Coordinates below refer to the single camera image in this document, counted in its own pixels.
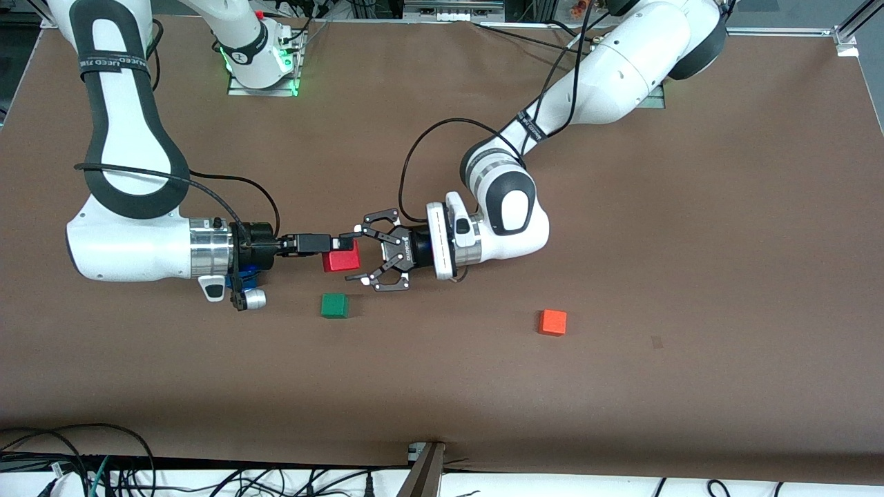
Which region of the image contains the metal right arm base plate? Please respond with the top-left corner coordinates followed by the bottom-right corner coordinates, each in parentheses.
top-left (227, 28), bottom-right (305, 97)

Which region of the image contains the silver power strip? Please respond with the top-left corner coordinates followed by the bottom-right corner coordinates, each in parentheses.
top-left (403, 0), bottom-right (506, 23)

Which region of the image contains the red block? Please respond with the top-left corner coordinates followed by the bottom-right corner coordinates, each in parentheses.
top-left (322, 247), bottom-right (362, 273)

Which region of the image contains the metal camera stand post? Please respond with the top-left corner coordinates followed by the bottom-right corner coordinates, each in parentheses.
top-left (397, 442), bottom-right (446, 497)

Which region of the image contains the black base power cable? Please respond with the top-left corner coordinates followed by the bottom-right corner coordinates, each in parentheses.
top-left (473, 19), bottom-right (595, 59)

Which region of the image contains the teal cable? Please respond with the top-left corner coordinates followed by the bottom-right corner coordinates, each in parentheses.
top-left (86, 456), bottom-right (111, 497)

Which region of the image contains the aluminium frame rail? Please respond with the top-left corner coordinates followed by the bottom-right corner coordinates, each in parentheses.
top-left (729, 25), bottom-right (840, 37)

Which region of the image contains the brown table cover sheet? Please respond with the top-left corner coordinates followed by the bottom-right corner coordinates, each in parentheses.
top-left (0, 14), bottom-right (884, 477)

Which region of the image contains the black looping cable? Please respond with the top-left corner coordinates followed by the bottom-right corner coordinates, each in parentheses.
top-left (0, 422), bottom-right (158, 497)

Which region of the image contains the aluminium corner bracket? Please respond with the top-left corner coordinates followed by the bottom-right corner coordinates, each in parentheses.
top-left (832, 0), bottom-right (884, 57)

